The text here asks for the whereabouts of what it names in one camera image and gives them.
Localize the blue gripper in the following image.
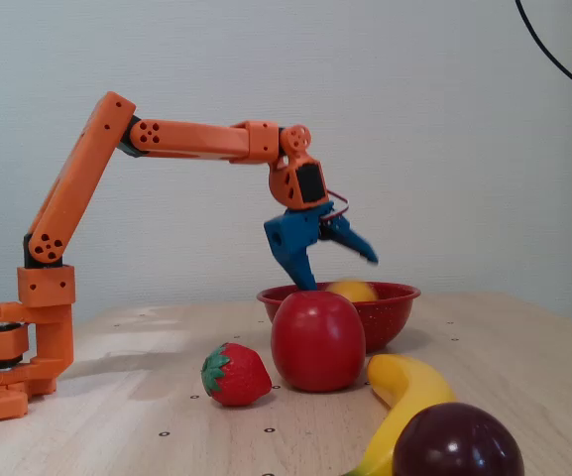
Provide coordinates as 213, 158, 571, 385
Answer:
263, 199, 381, 293

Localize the orange yellow toy peach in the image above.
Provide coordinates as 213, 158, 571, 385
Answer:
325, 280, 379, 303

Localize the red speckled enamel bowl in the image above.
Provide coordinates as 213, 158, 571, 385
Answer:
256, 281, 421, 354

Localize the red toy apple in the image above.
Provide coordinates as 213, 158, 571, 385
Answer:
270, 291, 367, 393

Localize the red toy strawberry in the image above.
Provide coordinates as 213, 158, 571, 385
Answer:
200, 342, 273, 408

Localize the yellow toy banana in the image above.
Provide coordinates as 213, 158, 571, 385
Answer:
342, 353, 459, 476

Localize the dark purple toy plum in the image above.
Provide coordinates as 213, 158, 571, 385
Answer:
393, 402, 525, 476

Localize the white red black servo cable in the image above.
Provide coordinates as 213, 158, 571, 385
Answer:
323, 188, 352, 220

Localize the thin black hanging cable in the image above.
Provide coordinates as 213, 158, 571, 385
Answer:
515, 0, 572, 100

